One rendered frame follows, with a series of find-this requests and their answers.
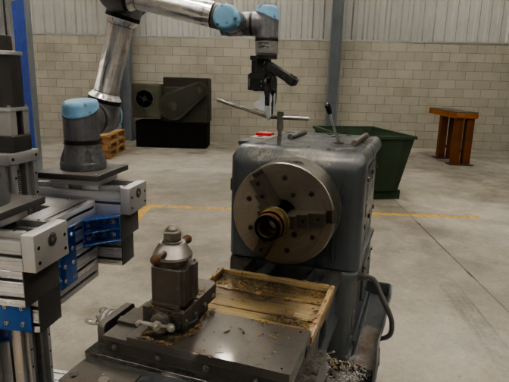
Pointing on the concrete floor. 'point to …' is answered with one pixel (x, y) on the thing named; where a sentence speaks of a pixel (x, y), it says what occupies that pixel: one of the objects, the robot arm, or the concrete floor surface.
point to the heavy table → (454, 135)
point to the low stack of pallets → (108, 144)
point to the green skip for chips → (387, 162)
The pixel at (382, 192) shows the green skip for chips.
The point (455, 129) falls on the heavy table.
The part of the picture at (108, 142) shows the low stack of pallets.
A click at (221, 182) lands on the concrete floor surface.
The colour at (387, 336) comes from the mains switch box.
